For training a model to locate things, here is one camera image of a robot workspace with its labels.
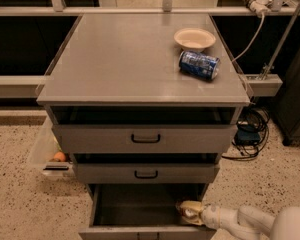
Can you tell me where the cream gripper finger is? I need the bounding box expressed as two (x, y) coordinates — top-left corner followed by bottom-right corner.
(176, 200), (203, 214)
(182, 217), (204, 226)

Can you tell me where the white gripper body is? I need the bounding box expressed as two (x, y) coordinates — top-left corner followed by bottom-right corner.
(201, 204), (243, 239)

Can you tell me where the red coke can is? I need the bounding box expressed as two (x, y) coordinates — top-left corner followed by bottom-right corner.
(184, 209), (195, 218)

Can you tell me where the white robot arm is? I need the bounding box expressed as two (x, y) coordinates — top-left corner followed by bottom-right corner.
(176, 200), (300, 240)

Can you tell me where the grey open bottom drawer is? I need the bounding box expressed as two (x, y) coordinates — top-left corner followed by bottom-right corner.
(79, 184), (215, 240)

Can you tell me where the grey middle drawer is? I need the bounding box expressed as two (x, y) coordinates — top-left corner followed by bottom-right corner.
(74, 164), (219, 184)

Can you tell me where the grey drawer cabinet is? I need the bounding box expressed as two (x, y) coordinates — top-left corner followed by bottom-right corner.
(36, 13), (251, 240)

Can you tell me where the grey top drawer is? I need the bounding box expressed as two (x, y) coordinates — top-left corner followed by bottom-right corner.
(52, 125), (237, 154)

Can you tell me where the blue pepsi can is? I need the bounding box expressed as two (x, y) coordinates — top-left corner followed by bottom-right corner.
(179, 51), (220, 81)

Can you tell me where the blue electronics box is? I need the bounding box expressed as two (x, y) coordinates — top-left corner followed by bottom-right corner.
(235, 125), (261, 146)

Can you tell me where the orange fruit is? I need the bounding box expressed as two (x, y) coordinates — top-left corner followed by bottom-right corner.
(53, 151), (67, 162)

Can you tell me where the clear plastic storage bin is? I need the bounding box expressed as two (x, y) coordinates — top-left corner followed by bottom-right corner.
(27, 118), (74, 179)

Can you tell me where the white paper bowl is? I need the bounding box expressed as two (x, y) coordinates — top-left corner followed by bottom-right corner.
(174, 28), (216, 52)

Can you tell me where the white power strip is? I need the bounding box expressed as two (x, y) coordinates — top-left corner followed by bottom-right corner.
(243, 0), (271, 16)

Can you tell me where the black middle drawer handle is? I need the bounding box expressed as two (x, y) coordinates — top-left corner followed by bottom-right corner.
(134, 170), (159, 179)

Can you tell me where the black drawer handle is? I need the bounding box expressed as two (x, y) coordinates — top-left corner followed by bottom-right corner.
(134, 170), (159, 179)
(131, 134), (161, 144)

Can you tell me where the black top drawer handle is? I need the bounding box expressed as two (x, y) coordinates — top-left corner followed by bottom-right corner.
(131, 134), (161, 144)

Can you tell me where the black cable bundle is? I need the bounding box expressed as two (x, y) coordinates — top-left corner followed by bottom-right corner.
(221, 107), (270, 161)

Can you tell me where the white power cable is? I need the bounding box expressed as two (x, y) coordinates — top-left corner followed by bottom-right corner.
(231, 11), (266, 64)

